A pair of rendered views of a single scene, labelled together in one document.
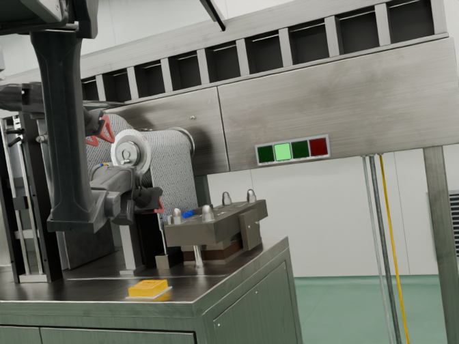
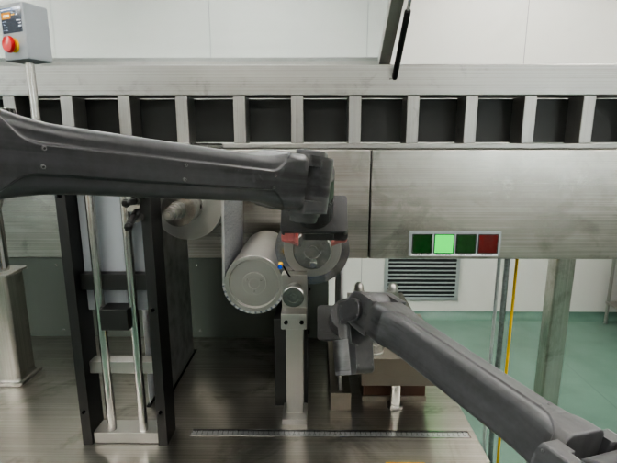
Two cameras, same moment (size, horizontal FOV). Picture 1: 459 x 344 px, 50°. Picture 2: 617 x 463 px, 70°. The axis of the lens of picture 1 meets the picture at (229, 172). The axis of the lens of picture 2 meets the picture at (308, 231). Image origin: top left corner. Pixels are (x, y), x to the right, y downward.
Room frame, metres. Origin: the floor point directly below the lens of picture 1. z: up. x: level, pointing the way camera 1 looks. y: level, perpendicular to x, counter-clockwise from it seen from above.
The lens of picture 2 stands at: (0.71, 0.65, 1.46)
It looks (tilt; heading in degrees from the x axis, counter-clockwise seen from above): 11 degrees down; 335
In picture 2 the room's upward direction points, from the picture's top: straight up
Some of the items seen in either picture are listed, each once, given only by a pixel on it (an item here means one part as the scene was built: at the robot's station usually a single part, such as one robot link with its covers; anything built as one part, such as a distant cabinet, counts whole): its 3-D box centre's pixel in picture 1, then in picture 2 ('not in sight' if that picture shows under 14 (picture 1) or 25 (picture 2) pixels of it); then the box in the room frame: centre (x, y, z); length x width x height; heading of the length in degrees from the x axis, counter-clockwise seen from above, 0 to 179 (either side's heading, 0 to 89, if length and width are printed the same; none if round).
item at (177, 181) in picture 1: (176, 193); (338, 296); (1.56, 0.18, 1.11); 0.23 x 0.01 x 0.18; 154
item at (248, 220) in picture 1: (251, 228); not in sight; (1.52, -0.04, 0.96); 0.10 x 0.03 x 0.11; 154
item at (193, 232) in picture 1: (220, 220); (385, 331); (1.55, 0.05, 1.00); 0.40 x 0.16 x 0.06; 154
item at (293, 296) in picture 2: not in sight; (293, 295); (1.43, 0.35, 1.18); 0.04 x 0.02 x 0.04; 64
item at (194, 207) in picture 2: not in sight; (182, 207); (1.57, 0.52, 1.33); 0.06 x 0.06 x 0.06; 64
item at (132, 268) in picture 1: (124, 222); (295, 348); (1.46, 0.33, 1.05); 0.06 x 0.05 x 0.31; 154
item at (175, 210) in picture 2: (44, 138); (173, 212); (1.52, 0.54, 1.33); 0.06 x 0.03 x 0.03; 154
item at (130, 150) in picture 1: (128, 154); (312, 250); (1.47, 0.29, 1.25); 0.07 x 0.02 x 0.07; 64
